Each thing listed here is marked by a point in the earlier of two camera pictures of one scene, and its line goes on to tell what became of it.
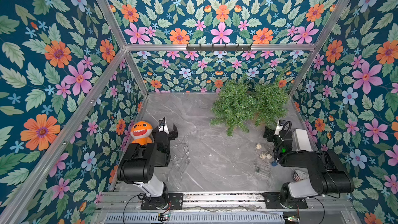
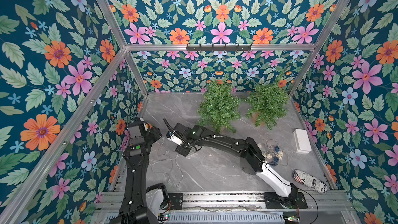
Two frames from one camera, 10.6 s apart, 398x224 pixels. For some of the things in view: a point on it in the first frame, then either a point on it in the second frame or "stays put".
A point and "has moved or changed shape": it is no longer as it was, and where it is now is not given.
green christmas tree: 235,105 has moved or changed shape
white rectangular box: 300,140 stays put
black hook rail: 218,49 stays put
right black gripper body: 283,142 → 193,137
